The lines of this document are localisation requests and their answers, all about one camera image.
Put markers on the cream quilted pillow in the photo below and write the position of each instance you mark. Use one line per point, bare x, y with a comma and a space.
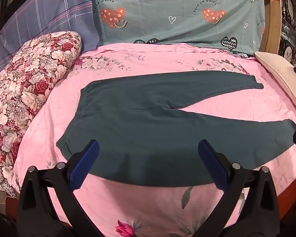
283, 76

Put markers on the red rose floral quilt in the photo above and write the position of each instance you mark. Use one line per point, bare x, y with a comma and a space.
27, 91

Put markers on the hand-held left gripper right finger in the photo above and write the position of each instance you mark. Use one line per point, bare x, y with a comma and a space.
211, 164

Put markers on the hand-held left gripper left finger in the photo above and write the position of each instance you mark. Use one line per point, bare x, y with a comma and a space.
85, 164

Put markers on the purple plaid pillow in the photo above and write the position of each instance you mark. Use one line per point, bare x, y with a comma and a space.
51, 9

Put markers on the dark green pants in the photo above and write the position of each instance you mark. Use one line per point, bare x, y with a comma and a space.
138, 128

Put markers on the teal heart print pillow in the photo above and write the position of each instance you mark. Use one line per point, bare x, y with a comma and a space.
162, 12

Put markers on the pink floral bedsheet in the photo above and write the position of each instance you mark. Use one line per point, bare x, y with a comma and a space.
138, 207

